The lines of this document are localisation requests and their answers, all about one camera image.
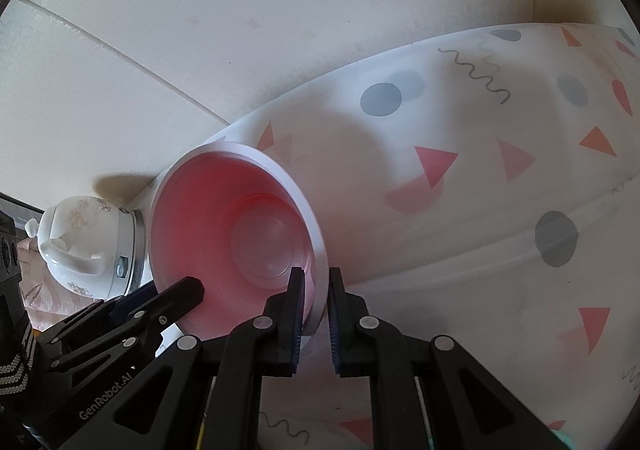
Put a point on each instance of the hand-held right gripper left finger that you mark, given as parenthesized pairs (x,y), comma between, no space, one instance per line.
(299,320)

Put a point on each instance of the person's left forearm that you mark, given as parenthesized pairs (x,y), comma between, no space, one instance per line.
(17,360)

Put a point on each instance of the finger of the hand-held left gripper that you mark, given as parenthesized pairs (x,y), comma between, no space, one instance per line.
(100,315)
(165,305)

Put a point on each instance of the white ceramic electric kettle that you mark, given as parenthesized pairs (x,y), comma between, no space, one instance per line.
(85,240)

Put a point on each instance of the red plastic bowl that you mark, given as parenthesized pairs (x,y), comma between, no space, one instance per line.
(225,230)

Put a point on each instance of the white patterned tablecloth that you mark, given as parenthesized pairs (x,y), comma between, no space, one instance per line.
(450,205)

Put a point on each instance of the pink cloth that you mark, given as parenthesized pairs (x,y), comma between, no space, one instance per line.
(35,280)

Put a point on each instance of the teal plastic plate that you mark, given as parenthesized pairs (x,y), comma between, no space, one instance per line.
(562,444)

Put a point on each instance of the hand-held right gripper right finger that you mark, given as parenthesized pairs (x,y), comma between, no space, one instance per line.
(334,330)

